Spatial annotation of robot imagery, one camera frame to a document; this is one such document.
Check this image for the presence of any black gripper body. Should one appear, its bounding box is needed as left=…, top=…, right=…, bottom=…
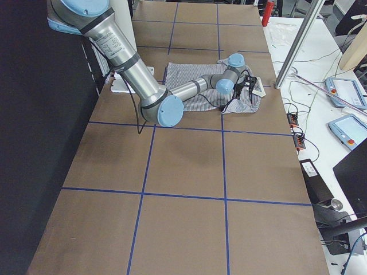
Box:
left=233, top=75, right=252, bottom=99

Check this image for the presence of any blue white striped polo shirt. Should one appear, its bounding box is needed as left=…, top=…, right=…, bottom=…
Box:
left=166, top=54, right=262, bottom=115

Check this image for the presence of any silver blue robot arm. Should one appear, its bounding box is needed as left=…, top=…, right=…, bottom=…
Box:
left=47, top=0, right=257, bottom=127

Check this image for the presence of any white hook reaching stick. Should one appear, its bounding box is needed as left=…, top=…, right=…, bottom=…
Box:
left=290, top=67, right=365, bottom=112

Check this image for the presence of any clear plastic sheet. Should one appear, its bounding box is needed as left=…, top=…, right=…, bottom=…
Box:
left=268, top=23, right=298, bottom=46

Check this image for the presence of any black orange power strip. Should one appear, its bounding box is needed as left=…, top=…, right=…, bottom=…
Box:
left=286, top=112, right=306, bottom=152

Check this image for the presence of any red cylinder tube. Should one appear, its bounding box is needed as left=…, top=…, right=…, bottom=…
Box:
left=261, top=0, right=274, bottom=27

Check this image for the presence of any upper blue teach pendant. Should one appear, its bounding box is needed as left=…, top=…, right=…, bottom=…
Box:
left=326, top=77, right=366, bottom=110

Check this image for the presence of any blue teach pendant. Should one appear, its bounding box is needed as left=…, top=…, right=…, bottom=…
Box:
left=327, top=114, right=366, bottom=151
left=326, top=77, right=366, bottom=110

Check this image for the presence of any lower blue teach pendant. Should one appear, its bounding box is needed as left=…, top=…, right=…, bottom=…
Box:
left=327, top=114, right=366, bottom=151

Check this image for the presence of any black box with label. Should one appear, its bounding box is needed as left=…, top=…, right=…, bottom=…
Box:
left=299, top=159, right=334, bottom=204

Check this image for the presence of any black monitor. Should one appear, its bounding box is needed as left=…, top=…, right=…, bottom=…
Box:
left=333, top=145, right=366, bottom=217

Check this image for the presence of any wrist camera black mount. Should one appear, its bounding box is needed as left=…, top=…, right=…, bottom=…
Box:
left=244, top=74, right=257, bottom=104

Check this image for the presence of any aluminium frame post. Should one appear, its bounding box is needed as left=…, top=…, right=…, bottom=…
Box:
left=275, top=0, right=325, bottom=89

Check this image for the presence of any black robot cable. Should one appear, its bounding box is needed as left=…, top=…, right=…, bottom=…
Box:
left=88, top=37, right=149, bottom=135

